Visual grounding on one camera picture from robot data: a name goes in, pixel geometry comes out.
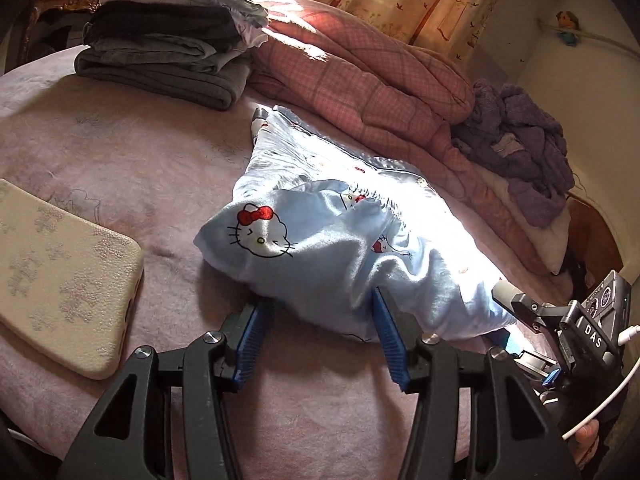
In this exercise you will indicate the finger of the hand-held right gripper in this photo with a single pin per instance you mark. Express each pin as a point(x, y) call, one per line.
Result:
point(535, 365)
point(520, 305)

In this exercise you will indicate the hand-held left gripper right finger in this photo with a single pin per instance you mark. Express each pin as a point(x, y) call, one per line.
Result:
point(390, 340)

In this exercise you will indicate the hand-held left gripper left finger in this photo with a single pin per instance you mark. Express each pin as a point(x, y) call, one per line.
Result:
point(250, 345)

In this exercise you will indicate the light blue cat print pants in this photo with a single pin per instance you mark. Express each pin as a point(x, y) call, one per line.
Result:
point(325, 260)

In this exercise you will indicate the person's right hand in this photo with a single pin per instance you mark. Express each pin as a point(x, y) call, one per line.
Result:
point(586, 442)

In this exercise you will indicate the white pillow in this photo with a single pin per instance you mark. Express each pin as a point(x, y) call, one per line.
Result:
point(550, 245)

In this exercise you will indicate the wooden headboard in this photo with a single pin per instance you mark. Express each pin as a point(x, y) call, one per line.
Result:
point(595, 230)

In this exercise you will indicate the purple fleece blanket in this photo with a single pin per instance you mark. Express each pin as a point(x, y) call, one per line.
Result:
point(525, 145)

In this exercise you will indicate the phone in cream case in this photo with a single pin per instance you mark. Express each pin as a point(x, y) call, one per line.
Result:
point(60, 270)

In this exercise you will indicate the pink plaid quilt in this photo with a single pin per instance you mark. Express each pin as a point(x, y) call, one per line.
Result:
point(375, 75)

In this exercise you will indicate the folded dark grey garment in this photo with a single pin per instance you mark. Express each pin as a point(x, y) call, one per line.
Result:
point(165, 80)

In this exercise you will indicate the folded black garment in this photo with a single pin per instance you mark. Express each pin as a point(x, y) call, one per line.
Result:
point(165, 20)

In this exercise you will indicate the carved wooden desk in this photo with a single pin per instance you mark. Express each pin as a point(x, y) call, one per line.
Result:
point(65, 2)

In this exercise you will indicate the white wall pipe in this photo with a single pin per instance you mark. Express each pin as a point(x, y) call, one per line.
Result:
point(610, 41)

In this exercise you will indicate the wall doll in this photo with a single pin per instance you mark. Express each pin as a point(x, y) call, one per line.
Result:
point(566, 20)

